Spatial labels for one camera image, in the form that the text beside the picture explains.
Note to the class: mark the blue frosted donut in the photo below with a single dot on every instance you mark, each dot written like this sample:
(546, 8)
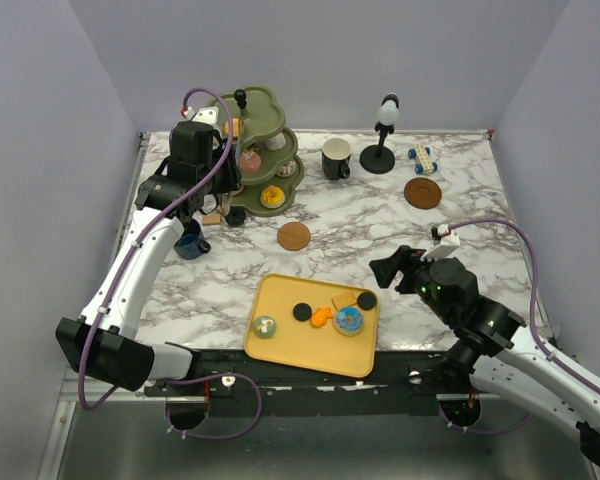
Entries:
(349, 321)

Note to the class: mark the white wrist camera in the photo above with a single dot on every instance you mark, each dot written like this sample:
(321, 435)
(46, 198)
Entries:
(206, 115)
(446, 241)

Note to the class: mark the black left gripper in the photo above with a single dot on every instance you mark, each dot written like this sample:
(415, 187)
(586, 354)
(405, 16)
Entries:
(227, 182)

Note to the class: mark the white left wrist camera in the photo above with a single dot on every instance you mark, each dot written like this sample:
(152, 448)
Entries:
(206, 115)

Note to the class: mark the round orange biscuit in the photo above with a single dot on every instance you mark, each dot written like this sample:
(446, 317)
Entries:
(235, 127)

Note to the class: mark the orange fish cookie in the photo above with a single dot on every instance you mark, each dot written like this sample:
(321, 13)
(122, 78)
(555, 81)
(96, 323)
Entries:
(321, 317)

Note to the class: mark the green tiered cake stand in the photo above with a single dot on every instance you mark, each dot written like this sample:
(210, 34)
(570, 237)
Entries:
(264, 118)

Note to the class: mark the pink snowball cake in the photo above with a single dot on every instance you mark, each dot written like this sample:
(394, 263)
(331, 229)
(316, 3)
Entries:
(249, 161)

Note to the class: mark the black lamp white bulb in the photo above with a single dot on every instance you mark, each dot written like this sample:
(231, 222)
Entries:
(379, 159)

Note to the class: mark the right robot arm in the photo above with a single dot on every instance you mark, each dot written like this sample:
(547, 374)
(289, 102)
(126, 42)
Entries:
(495, 350)

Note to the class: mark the dark wooden coaster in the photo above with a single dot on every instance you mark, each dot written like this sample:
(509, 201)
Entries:
(422, 193)

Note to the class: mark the black patterned sandwich cookie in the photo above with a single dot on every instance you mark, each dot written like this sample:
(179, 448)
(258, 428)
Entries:
(366, 300)

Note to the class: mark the rectangular beige biscuit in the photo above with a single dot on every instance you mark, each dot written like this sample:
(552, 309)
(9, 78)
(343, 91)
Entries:
(344, 300)

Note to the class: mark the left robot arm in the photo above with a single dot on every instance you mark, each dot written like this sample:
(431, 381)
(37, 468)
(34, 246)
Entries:
(101, 342)

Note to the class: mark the green snowball cake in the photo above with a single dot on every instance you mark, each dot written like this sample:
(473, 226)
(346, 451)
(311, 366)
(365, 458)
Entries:
(264, 327)

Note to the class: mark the dark blue mug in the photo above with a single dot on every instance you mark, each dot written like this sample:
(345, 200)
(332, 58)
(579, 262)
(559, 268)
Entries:
(192, 243)

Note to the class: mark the yellow serving tray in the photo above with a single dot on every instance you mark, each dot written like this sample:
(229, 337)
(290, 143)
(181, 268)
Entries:
(300, 345)

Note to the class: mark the light wooden coaster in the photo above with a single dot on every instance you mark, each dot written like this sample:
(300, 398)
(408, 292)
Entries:
(293, 236)

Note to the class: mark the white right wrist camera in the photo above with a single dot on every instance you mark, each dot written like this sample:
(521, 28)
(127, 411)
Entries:
(446, 241)

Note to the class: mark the metal serving tongs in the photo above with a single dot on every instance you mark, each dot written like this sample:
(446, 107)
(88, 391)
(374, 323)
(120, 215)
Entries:
(230, 175)

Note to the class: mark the yellow frosted donut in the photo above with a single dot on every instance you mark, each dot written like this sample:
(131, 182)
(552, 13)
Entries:
(272, 197)

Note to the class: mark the black cream mug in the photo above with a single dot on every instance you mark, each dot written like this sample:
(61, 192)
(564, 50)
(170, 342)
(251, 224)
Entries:
(336, 154)

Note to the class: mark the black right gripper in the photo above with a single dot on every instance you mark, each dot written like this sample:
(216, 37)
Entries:
(385, 268)

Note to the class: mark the toy car blue wheels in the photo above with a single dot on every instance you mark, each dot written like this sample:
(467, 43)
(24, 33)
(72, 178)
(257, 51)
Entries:
(424, 164)

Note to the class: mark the white sprinkled donut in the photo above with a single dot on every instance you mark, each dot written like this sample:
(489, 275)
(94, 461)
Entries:
(287, 169)

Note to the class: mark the grey snowball cake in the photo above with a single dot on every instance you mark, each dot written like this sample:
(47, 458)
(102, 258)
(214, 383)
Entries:
(276, 142)

